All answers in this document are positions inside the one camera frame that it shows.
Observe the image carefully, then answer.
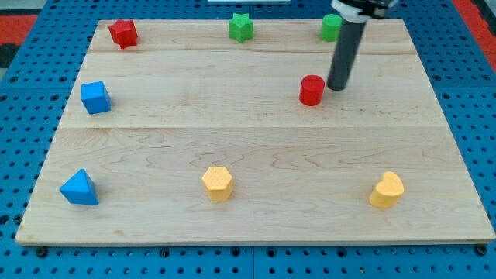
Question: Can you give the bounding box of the red cylinder block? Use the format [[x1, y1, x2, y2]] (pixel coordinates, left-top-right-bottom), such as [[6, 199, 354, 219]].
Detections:
[[299, 75, 326, 106]]

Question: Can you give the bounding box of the blue triangle block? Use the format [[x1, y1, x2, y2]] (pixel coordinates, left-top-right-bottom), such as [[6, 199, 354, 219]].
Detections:
[[59, 169, 99, 205]]

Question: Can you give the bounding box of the yellow hexagon block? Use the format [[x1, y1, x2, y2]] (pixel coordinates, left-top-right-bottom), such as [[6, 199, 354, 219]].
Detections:
[[201, 167, 233, 202]]

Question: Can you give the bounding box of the wooden board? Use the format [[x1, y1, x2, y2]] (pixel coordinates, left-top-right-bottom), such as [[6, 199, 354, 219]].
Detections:
[[15, 19, 495, 247]]

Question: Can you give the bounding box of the green star block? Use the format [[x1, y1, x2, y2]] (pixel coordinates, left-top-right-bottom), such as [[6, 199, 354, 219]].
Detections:
[[229, 13, 254, 43]]

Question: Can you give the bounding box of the green cylinder block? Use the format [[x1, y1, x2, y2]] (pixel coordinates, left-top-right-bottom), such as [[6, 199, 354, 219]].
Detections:
[[320, 14, 343, 42]]

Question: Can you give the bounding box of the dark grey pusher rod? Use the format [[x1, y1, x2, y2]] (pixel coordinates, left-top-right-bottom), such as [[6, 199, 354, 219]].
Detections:
[[327, 19, 367, 91]]

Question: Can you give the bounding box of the yellow heart block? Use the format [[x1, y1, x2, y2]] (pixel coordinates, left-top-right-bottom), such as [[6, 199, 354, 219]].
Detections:
[[369, 171, 405, 208]]

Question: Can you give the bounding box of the blue cube block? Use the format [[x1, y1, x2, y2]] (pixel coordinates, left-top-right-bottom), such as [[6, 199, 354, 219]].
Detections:
[[81, 81, 112, 115]]

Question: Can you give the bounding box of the red star block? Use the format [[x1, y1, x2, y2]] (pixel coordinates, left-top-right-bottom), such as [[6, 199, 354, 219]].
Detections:
[[108, 19, 138, 50]]

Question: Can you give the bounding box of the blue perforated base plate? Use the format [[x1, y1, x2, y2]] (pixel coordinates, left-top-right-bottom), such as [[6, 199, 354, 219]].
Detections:
[[1, 0, 495, 278]]

